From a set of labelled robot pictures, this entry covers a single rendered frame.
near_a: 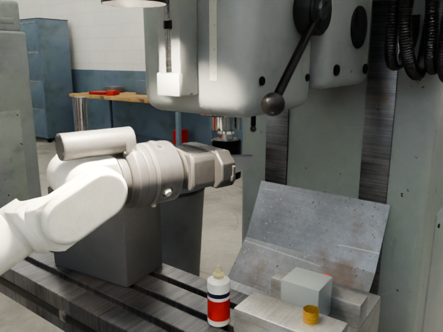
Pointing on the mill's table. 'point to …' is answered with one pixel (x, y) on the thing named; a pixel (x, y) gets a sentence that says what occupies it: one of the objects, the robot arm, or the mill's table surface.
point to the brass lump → (310, 315)
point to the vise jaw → (278, 317)
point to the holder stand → (118, 247)
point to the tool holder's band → (226, 143)
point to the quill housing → (235, 58)
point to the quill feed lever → (318, 18)
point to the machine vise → (345, 305)
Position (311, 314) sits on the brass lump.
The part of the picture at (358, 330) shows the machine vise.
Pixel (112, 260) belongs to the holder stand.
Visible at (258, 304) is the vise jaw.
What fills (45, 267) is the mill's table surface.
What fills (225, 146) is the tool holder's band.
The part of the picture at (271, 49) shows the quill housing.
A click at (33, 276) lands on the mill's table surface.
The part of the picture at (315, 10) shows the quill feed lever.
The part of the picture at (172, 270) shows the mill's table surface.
